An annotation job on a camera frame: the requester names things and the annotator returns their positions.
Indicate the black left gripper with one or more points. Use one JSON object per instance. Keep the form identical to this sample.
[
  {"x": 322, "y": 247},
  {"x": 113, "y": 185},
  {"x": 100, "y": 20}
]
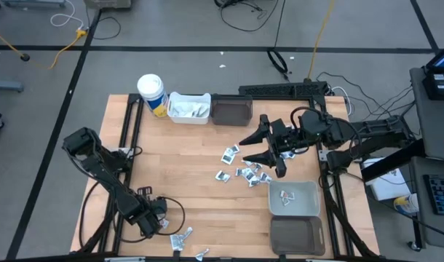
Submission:
[{"x": 145, "y": 209}]

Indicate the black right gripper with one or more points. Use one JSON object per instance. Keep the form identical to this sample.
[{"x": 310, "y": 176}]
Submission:
[{"x": 280, "y": 138}]

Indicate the green striped bandage wrapper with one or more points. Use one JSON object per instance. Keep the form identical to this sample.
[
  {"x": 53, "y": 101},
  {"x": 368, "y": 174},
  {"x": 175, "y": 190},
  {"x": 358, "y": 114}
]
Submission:
[{"x": 204, "y": 110}]

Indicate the white bandage wrapper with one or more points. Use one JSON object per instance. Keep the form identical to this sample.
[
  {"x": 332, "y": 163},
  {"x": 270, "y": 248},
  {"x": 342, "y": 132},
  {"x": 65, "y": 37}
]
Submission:
[
  {"x": 191, "y": 114},
  {"x": 192, "y": 106},
  {"x": 177, "y": 110}
]

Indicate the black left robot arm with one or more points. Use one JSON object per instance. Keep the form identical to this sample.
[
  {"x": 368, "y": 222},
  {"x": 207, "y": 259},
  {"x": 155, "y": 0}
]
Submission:
[{"x": 109, "y": 174}]

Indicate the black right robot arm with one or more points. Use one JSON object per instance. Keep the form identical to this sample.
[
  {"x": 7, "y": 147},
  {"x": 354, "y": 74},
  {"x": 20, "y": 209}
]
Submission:
[{"x": 375, "y": 129}]

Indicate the dark translucent plastic bin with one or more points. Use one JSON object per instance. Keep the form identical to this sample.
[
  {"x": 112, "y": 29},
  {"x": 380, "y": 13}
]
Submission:
[
  {"x": 296, "y": 236},
  {"x": 231, "y": 111}
]

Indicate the black perforated bar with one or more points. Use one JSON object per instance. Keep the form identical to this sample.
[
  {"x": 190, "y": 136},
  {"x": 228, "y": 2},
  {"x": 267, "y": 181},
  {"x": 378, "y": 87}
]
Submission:
[{"x": 280, "y": 89}]

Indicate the silver mounting plate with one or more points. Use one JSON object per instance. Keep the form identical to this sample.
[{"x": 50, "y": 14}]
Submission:
[
  {"x": 323, "y": 154},
  {"x": 127, "y": 152}
]

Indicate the light grey plastic bin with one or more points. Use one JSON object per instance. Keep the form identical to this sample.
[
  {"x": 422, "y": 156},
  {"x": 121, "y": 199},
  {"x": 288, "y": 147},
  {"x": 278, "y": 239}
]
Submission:
[{"x": 305, "y": 203}]

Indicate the white plastic bin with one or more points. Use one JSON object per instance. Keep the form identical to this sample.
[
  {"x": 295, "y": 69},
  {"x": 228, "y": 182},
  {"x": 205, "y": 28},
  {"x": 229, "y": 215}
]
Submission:
[{"x": 189, "y": 120}]

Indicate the disinfectant wipes canister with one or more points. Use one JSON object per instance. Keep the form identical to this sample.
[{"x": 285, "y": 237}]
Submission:
[
  {"x": 405, "y": 204},
  {"x": 151, "y": 89}
]

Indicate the black desk bar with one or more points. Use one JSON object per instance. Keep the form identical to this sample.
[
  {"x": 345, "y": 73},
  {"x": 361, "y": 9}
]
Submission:
[{"x": 393, "y": 162}]

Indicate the white tissue box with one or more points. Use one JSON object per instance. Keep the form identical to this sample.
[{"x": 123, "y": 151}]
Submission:
[{"x": 387, "y": 189}]

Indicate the grey desk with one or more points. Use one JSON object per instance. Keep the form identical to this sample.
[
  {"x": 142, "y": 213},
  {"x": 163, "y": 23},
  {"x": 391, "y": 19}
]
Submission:
[
  {"x": 433, "y": 123},
  {"x": 440, "y": 229}
]

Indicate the black keyboard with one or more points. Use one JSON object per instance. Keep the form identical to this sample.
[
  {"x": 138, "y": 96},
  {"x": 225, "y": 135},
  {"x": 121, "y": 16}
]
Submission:
[{"x": 440, "y": 194}]

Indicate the black laptop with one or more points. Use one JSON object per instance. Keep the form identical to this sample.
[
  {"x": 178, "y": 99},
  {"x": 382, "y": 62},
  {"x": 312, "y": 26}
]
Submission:
[{"x": 440, "y": 85}]

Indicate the grey metal foot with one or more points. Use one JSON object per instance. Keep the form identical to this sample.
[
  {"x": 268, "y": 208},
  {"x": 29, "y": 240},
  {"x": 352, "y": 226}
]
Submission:
[{"x": 5, "y": 86}]

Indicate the grey box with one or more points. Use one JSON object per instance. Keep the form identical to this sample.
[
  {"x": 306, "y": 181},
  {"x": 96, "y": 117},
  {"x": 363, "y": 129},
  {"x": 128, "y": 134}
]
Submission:
[{"x": 107, "y": 3}]

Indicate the black round floor plug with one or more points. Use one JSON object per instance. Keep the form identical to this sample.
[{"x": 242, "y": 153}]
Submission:
[{"x": 24, "y": 57}]

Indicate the grey metal base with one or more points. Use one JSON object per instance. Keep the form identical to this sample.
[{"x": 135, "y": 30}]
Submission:
[{"x": 32, "y": 3}]

